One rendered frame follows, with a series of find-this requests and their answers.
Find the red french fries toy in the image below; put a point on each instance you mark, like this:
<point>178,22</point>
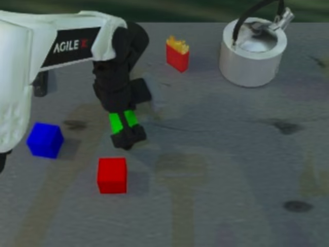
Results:
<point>177,57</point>

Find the blue cube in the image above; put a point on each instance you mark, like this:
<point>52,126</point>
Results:
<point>45,140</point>

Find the red cube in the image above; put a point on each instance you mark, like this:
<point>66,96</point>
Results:
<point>111,175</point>

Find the grey cylindrical container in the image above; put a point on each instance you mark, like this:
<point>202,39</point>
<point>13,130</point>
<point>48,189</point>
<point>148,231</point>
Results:
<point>250,64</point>

